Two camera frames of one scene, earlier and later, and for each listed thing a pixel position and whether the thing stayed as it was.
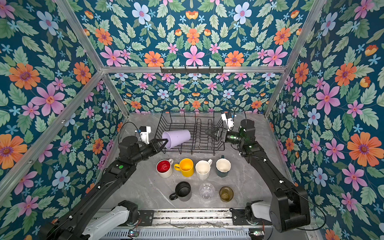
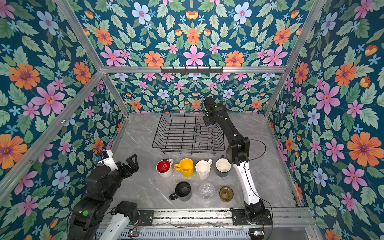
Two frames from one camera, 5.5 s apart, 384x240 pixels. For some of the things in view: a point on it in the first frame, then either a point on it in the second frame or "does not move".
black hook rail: (191, 71) does not move
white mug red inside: (164, 168) does not move
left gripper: (156, 147) -> (134, 166)
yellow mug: (186, 166) does not move
